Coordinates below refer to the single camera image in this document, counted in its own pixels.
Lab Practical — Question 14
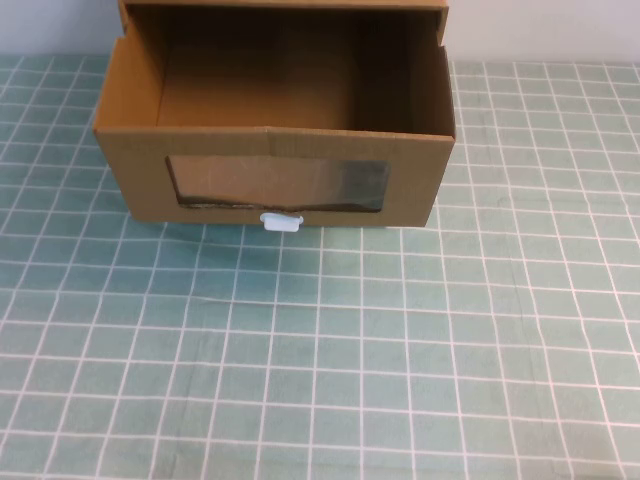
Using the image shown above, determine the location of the cardboard drawer with torn window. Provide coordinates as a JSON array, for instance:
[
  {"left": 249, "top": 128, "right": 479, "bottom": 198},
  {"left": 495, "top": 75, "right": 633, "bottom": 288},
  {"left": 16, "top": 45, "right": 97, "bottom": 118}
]
[{"left": 91, "top": 8, "right": 459, "bottom": 234}]

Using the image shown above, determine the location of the cardboard shoe box shell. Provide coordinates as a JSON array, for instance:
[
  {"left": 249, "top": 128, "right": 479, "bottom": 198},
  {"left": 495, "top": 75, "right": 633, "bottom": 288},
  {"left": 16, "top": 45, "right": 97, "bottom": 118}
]
[{"left": 117, "top": 0, "right": 450, "bottom": 49}]

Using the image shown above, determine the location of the green white checked tablecloth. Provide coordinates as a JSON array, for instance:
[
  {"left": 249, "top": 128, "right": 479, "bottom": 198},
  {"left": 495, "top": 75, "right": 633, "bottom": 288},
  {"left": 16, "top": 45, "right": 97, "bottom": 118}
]
[{"left": 0, "top": 53, "right": 640, "bottom": 480}]

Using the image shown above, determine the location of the white plastic drawer handle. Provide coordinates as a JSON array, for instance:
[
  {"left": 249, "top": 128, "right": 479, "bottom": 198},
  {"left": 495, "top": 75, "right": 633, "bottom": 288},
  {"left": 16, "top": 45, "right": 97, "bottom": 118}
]
[{"left": 259, "top": 211, "right": 305, "bottom": 233}]

